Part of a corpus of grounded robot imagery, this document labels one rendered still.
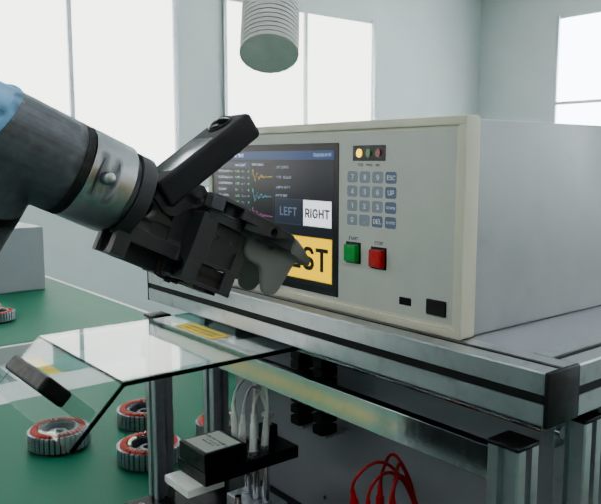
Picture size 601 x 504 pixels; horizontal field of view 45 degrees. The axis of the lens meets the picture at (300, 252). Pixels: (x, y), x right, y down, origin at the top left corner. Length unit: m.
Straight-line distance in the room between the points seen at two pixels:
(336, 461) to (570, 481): 0.41
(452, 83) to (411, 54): 0.71
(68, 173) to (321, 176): 0.33
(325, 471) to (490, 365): 0.49
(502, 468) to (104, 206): 0.38
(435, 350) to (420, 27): 7.34
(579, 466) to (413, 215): 0.27
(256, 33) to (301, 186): 1.18
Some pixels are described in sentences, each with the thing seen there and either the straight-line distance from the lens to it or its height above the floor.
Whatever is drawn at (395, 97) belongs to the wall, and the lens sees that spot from 7.58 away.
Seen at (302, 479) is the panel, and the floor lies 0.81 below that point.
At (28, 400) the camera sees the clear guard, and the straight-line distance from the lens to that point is 0.86.
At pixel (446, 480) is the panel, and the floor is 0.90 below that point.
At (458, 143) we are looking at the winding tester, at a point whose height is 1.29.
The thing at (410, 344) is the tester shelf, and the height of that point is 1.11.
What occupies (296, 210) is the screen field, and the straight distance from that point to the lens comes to 0.84.
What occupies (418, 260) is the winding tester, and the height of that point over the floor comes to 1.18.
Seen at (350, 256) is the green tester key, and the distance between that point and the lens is 0.76.
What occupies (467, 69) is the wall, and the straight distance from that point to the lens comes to 8.47.
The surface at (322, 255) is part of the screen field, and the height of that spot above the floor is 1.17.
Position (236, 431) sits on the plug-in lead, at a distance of 1.01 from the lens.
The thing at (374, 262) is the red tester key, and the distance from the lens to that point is 0.74.
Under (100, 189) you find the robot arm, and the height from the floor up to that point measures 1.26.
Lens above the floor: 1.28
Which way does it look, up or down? 7 degrees down
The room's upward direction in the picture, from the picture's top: straight up
